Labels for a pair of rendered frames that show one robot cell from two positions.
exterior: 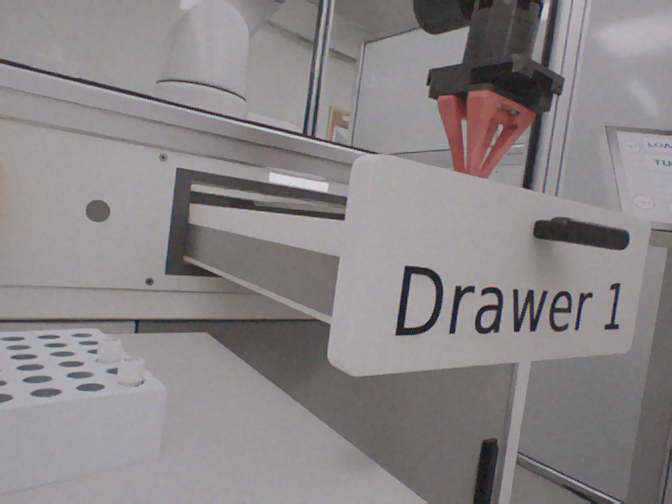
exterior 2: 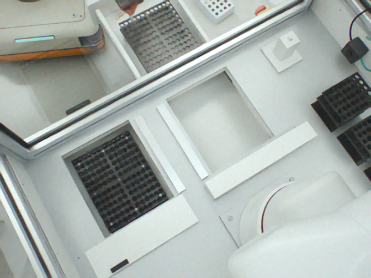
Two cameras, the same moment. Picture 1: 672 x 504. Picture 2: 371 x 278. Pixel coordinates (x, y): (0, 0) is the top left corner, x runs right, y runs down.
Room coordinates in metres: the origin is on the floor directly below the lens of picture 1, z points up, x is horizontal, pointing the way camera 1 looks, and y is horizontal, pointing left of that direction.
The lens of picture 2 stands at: (1.10, 0.05, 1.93)
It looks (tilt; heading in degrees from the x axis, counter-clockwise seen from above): 74 degrees down; 176
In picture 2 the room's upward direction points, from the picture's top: 7 degrees clockwise
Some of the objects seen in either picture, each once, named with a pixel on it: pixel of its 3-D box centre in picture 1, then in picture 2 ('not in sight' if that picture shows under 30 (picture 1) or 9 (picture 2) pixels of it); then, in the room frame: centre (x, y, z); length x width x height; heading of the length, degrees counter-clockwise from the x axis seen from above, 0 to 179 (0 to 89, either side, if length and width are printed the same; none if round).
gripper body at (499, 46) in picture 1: (498, 52); not in sight; (0.43, -0.12, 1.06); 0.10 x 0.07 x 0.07; 34
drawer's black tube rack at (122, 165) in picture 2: not in sight; (120, 181); (0.92, -0.10, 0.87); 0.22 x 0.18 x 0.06; 34
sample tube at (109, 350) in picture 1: (106, 379); not in sight; (0.27, 0.12, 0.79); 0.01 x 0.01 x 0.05
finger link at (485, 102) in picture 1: (473, 135); not in sight; (0.43, -0.11, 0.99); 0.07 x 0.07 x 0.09; 34
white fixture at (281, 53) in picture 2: not in sight; (286, 46); (0.54, 0.34, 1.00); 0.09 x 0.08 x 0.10; 34
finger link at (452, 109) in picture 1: (486, 134); not in sight; (0.42, -0.11, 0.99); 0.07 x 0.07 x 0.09; 34
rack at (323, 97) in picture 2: not in sight; (343, 102); (0.69, 0.49, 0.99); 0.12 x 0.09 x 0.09; 124
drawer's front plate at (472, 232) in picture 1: (525, 277); not in sight; (0.32, -0.13, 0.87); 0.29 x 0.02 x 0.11; 124
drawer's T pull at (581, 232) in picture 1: (571, 232); not in sight; (0.30, -0.14, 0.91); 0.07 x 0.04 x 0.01; 124
